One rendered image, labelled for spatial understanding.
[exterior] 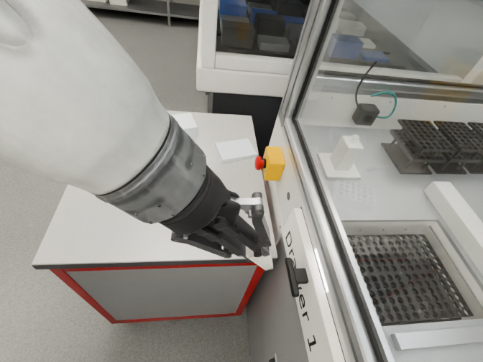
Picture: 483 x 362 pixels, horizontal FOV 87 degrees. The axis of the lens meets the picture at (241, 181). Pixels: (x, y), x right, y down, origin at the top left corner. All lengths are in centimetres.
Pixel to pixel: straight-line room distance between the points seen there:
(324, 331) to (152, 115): 43
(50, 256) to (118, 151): 60
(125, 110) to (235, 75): 93
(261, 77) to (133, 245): 78
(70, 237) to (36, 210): 115
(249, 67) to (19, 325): 148
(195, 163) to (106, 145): 8
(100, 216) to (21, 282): 97
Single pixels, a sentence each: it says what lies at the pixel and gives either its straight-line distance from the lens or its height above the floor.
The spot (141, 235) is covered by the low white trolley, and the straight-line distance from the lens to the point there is 72.
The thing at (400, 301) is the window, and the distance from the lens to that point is 39.
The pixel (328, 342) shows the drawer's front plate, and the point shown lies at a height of 92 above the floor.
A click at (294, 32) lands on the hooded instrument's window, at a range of 108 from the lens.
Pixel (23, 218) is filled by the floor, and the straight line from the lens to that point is 190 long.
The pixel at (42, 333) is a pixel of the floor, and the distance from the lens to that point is 156.
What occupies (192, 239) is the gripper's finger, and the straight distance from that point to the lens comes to 33.
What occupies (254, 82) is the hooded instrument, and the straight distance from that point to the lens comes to 111.
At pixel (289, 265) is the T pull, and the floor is 91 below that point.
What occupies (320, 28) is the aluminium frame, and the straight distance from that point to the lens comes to 62.
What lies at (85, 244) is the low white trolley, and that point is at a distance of 74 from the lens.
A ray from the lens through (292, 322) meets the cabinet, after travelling 71.
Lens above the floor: 138
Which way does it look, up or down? 49 degrees down
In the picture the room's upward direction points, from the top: 12 degrees clockwise
